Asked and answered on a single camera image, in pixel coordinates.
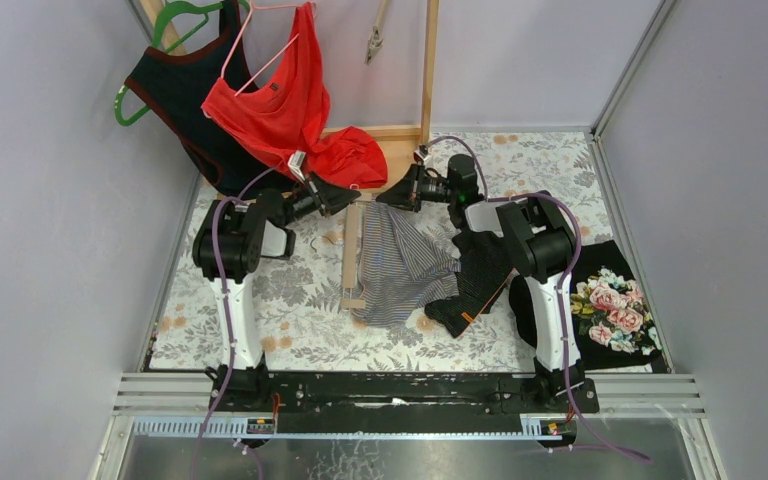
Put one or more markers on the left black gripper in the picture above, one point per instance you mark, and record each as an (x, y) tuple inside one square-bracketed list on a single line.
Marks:
[(317, 196)]

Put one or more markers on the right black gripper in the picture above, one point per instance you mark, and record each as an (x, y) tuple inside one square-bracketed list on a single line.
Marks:
[(414, 187)]

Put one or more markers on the wooden clip hanger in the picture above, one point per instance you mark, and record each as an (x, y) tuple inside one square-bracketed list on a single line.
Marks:
[(351, 255)]

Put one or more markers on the grey striped underwear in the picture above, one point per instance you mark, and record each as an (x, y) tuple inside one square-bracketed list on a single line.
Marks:
[(401, 268)]

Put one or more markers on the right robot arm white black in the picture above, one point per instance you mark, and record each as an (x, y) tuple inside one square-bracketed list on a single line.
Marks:
[(543, 246)]

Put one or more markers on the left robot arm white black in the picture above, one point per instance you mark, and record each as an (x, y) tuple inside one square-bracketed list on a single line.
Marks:
[(236, 235)]

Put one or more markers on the black underwear orange trim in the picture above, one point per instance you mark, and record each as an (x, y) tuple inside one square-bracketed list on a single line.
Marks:
[(484, 270)]

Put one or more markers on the green plastic hanger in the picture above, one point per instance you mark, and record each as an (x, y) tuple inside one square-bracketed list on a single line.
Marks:
[(173, 76)]

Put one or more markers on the wooden clothes rack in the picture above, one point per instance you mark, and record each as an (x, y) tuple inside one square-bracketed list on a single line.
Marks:
[(396, 142)]

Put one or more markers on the floral patterned table mat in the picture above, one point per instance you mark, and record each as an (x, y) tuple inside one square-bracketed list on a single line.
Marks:
[(301, 323)]

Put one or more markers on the dark tank top red trim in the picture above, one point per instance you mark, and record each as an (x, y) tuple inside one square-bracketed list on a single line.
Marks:
[(222, 161)]

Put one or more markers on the black floral garment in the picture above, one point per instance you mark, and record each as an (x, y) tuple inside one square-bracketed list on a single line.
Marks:
[(611, 319)]

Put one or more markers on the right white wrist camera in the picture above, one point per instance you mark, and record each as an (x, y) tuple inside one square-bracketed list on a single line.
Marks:
[(421, 154)]

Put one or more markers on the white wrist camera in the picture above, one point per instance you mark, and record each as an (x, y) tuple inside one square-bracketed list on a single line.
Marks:
[(421, 154), (295, 165)]

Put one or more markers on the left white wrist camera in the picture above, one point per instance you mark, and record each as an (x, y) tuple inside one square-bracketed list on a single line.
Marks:
[(295, 165)]

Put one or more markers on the pink wire hanger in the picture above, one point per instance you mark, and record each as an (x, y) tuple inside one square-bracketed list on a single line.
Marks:
[(266, 39)]

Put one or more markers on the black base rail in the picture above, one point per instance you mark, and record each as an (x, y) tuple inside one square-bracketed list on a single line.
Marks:
[(308, 402)]

